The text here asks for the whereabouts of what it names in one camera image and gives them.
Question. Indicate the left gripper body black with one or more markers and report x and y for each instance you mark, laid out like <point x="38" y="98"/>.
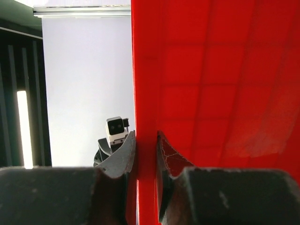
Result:
<point x="103" y="152"/>

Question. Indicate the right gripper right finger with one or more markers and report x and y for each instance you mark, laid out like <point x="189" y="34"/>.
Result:
<point x="192" y="195"/>

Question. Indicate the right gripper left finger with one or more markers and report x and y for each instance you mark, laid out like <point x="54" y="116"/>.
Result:
<point x="101" y="195"/>

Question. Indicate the red plastic bin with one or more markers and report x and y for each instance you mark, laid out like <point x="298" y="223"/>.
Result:
<point x="221" y="79"/>

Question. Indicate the ceiling strip light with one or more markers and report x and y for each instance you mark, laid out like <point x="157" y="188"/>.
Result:
<point x="25" y="129"/>

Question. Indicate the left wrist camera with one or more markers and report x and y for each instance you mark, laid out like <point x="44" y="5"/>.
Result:
<point x="117" y="130"/>

